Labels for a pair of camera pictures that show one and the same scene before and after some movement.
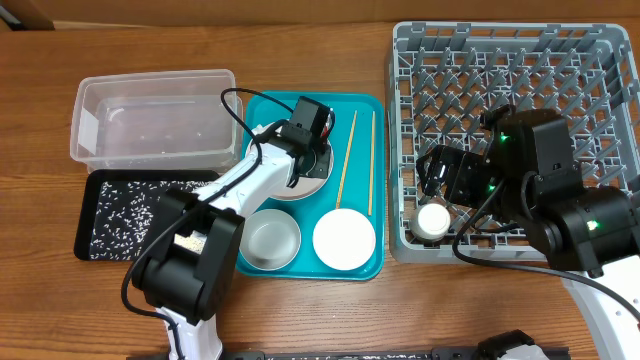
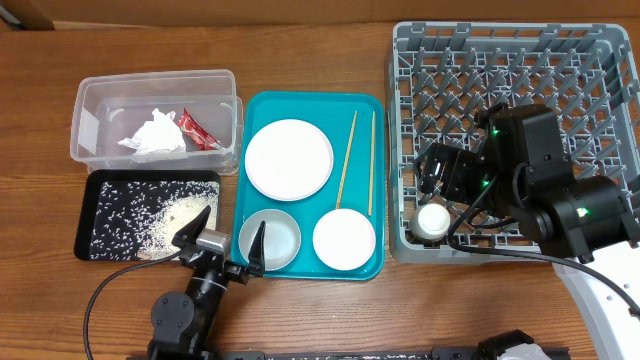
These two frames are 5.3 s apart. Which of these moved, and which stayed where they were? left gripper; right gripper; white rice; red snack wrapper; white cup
Moved: left gripper; red snack wrapper
Stayed: right gripper; white rice; white cup
